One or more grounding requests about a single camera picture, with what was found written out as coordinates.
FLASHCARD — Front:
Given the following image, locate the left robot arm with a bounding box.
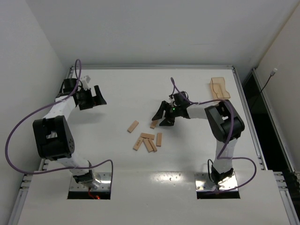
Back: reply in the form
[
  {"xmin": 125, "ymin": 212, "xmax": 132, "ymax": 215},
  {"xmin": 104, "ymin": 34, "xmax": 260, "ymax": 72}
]
[{"xmin": 33, "ymin": 76, "xmax": 106, "ymax": 189}]

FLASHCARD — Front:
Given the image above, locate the metal base plate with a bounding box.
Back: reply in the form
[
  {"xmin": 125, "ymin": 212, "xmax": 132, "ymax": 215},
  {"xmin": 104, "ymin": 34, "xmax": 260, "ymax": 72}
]
[
  {"xmin": 195, "ymin": 172, "xmax": 239, "ymax": 193},
  {"xmin": 69, "ymin": 172, "xmax": 112, "ymax": 192}
]

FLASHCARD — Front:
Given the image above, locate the amber transparent plastic box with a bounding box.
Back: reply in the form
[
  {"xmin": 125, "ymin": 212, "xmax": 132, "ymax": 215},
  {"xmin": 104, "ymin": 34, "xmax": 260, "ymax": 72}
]
[{"xmin": 209, "ymin": 77, "xmax": 231, "ymax": 99}]

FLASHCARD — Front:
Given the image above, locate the purple cable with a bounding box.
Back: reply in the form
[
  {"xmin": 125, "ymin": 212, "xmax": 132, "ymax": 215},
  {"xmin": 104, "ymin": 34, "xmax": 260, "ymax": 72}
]
[
  {"xmin": 170, "ymin": 77, "xmax": 257, "ymax": 194},
  {"xmin": 5, "ymin": 59, "xmax": 114, "ymax": 176}
]

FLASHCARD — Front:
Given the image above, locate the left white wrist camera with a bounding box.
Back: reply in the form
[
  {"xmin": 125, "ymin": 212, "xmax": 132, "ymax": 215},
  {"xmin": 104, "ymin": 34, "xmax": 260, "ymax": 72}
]
[{"xmin": 80, "ymin": 75, "xmax": 91, "ymax": 90}]

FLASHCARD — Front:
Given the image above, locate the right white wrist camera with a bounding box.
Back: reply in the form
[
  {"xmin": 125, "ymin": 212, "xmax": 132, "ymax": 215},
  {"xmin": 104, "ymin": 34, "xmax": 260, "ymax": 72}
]
[{"xmin": 169, "ymin": 98, "xmax": 177, "ymax": 107}]

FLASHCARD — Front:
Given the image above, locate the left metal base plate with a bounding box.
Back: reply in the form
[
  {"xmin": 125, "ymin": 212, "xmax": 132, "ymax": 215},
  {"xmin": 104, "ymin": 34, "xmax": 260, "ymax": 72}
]
[{"xmin": 69, "ymin": 172, "xmax": 112, "ymax": 192}]

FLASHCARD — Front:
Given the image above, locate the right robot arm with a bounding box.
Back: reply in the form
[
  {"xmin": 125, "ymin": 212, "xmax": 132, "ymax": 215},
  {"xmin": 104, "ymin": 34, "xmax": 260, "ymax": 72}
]
[{"xmin": 151, "ymin": 91, "xmax": 245, "ymax": 185}]

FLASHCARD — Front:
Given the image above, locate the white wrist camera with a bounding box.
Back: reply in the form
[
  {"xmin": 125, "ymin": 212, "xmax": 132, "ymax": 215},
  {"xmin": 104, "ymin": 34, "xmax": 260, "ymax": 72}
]
[
  {"xmin": 169, "ymin": 98, "xmax": 177, "ymax": 107},
  {"xmin": 80, "ymin": 75, "xmax": 91, "ymax": 90}
]

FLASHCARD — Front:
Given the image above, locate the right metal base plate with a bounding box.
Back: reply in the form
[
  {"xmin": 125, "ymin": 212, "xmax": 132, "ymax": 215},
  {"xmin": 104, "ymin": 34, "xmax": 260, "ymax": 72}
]
[{"xmin": 195, "ymin": 172, "xmax": 239, "ymax": 193}]

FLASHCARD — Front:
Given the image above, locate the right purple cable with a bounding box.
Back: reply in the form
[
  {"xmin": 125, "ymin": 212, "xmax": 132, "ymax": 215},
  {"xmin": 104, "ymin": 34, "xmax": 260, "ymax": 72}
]
[{"xmin": 170, "ymin": 77, "xmax": 257, "ymax": 194}]

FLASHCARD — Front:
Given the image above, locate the wood block with text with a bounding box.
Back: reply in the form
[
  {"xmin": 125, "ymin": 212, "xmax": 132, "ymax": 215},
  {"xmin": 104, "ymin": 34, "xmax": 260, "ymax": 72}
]
[{"xmin": 133, "ymin": 137, "xmax": 144, "ymax": 150}]

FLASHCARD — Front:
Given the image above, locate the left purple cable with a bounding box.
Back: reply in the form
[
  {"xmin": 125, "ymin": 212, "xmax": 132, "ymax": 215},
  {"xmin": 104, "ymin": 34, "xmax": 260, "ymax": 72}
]
[{"xmin": 5, "ymin": 59, "xmax": 114, "ymax": 176}]

